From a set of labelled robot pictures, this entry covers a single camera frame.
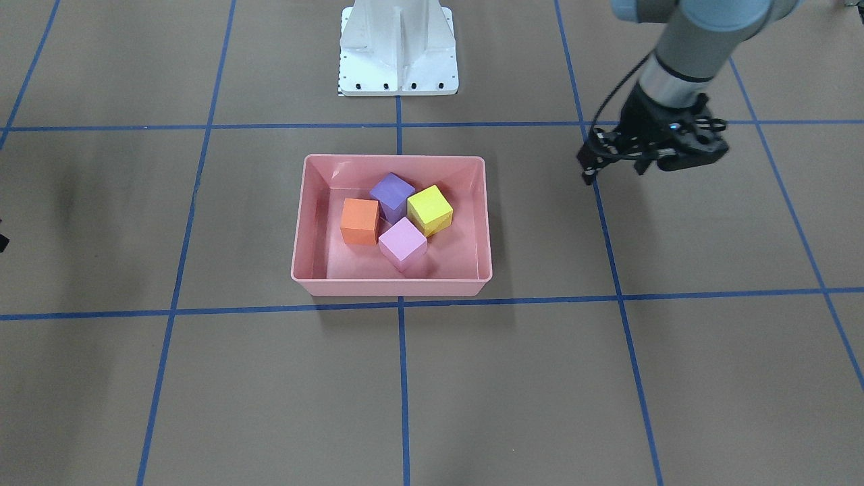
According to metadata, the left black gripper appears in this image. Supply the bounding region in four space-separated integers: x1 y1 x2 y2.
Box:
576 85 730 186

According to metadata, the yellow foam block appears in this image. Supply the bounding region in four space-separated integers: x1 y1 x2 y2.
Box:
407 185 454 238

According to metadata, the purple foam block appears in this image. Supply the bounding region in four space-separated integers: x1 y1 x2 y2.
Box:
369 173 416 225

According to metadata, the pink foam block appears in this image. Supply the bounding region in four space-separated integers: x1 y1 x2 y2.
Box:
377 217 428 273

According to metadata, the orange foam block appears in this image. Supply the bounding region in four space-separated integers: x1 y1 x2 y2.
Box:
340 198 379 246

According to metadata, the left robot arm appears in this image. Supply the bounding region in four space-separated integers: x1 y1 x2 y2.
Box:
576 1 800 185

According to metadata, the pink plastic bin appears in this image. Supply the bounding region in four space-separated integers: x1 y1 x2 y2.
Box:
291 154 493 296

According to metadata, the left arm gripper cable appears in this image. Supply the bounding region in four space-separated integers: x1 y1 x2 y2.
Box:
587 53 652 146

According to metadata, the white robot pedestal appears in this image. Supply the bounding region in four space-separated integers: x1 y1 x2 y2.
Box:
337 1 460 97

